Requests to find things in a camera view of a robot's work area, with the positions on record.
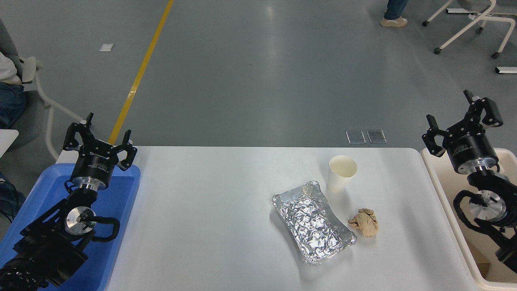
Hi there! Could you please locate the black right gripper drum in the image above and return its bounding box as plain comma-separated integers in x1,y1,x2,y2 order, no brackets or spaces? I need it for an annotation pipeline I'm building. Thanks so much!
443,131,498,173

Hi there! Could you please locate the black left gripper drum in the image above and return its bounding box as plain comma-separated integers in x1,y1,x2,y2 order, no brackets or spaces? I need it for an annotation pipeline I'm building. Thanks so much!
72,139,120,183

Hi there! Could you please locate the white paper cup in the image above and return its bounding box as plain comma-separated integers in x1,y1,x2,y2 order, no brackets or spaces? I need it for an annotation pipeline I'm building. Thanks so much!
326,155,358,193

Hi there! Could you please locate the large pale bin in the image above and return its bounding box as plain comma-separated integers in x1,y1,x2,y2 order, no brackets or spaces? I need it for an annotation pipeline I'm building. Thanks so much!
420,148,517,291

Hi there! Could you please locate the blue plastic tray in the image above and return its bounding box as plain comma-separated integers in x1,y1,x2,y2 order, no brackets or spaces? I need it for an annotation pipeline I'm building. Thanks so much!
0,163,141,291

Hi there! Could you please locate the grey white chair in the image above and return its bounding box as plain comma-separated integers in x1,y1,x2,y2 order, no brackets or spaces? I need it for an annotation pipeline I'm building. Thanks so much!
0,18,87,160

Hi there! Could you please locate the small white side table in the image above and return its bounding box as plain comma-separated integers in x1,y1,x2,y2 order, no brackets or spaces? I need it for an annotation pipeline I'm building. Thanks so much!
0,129,19,158

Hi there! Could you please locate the yellow floor tape line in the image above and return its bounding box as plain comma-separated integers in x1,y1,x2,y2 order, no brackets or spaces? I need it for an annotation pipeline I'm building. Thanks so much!
108,0,175,145

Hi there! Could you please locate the white wheeled chair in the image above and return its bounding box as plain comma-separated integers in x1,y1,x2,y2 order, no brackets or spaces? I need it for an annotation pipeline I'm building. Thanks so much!
422,0,517,59

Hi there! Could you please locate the crumpled tan paper ball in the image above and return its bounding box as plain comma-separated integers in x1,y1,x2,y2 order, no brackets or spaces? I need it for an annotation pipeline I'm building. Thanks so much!
348,208,379,238

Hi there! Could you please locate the walking person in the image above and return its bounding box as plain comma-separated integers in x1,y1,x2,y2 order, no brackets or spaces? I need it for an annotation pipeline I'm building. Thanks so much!
380,0,409,28

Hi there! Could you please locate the crumpled foil tray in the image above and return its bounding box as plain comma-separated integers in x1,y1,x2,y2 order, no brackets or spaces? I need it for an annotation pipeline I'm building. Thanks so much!
271,181,357,266

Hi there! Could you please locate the black cable bundle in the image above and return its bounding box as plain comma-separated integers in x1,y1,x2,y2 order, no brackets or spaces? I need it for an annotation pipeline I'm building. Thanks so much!
0,174,21,223

